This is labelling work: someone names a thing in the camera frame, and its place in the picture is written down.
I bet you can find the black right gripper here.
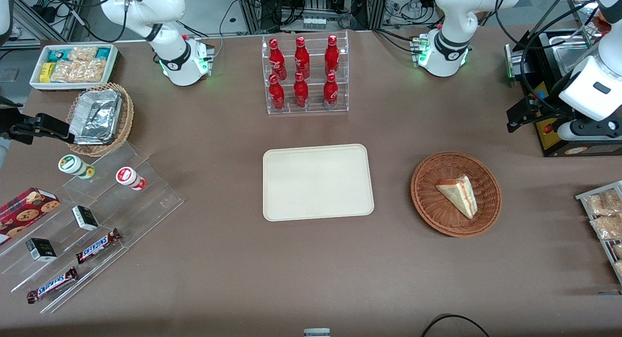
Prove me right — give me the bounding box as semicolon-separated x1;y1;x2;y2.
0;108;71;145

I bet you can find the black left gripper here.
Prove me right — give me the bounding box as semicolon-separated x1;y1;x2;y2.
506;97;580;134

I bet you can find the triangular sandwich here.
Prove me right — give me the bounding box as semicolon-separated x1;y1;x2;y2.
435;175;479;219

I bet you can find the light wicker basket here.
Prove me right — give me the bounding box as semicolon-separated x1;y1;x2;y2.
66;82;135;158

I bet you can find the tray of packaged snacks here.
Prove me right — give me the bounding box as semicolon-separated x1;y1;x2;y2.
575;181;622;285

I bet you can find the brown wicker basket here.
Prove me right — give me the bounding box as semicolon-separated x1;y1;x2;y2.
411;152;502;238

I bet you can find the beige plastic tray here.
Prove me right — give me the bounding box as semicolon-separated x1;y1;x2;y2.
262;144;375;222

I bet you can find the black countertop appliance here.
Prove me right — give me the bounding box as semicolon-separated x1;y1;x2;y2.
504;29;622;158

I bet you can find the white snack bin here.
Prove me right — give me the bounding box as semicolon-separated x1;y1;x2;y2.
29;43;120;93

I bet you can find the green lid yogurt cup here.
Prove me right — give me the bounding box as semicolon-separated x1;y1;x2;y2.
58;154;96;180

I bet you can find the aluminium foil container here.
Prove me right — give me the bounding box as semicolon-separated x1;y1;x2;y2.
69;88;123;146

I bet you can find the clear cracker packet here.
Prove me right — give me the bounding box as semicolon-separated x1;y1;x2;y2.
68;46;99;62
50;59;106;84

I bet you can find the red plaid cookie box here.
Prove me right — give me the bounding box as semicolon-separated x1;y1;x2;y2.
0;187;62;246

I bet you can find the red lid yogurt cup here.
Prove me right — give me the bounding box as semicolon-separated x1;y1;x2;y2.
116;167;147;191

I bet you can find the small black carton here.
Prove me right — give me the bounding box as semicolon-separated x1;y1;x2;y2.
72;205;100;232
25;238;58;263

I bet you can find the clear bagged pastry packet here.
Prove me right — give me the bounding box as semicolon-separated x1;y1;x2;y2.
589;215;622;241
585;189;622;217

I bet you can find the clear acrylic stepped shelf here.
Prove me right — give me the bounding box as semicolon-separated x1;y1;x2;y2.
0;142;185;315

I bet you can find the Snickers chocolate bar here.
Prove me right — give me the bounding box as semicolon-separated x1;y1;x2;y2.
26;267;79;304
75;229;122;265

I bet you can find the red soda bottle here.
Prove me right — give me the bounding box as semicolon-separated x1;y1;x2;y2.
323;72;339;110
293;72;310;109
268;38;287;78
294;36;311;77
268;74;286;111
324;34;340;76

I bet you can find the clear acrylic bottle rack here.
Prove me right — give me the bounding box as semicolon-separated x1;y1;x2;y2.
261;30;350;116

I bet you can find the black floor cable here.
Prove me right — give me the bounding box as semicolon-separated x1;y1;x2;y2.
420;314;492;337

